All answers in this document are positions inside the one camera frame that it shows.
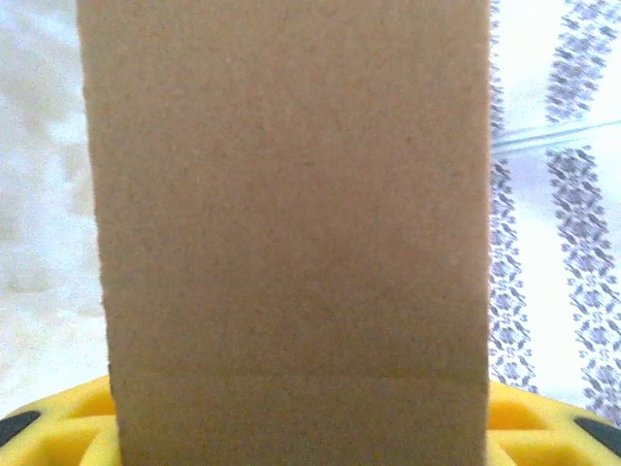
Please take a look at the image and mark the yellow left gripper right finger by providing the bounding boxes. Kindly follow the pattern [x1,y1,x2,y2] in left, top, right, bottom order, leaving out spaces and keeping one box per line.
[484,381,621,466]

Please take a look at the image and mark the brown cardboard box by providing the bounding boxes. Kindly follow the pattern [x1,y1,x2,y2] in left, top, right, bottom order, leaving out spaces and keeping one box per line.
[75,0,496,466]

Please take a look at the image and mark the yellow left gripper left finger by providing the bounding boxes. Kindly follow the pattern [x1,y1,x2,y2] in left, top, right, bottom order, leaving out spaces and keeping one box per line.
[0,376,122,466]

